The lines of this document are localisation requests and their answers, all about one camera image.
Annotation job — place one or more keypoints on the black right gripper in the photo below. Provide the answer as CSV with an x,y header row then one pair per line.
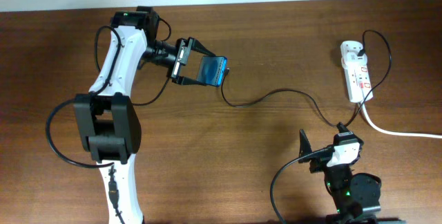
x,y
318,160

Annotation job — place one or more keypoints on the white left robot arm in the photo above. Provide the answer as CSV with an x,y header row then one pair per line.
x,y
108,124

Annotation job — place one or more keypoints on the white power strip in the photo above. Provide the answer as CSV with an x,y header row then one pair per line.
x,y
358,83

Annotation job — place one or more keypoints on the blue smartphone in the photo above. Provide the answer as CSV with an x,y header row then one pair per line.
x,y
211,70

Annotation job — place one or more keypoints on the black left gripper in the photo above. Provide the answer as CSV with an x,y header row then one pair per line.
x,y
183,47

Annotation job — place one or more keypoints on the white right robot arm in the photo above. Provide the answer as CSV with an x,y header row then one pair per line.
x,y
356,196

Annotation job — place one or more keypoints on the white USB charger adapter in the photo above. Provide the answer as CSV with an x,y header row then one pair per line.
x,y
350,54

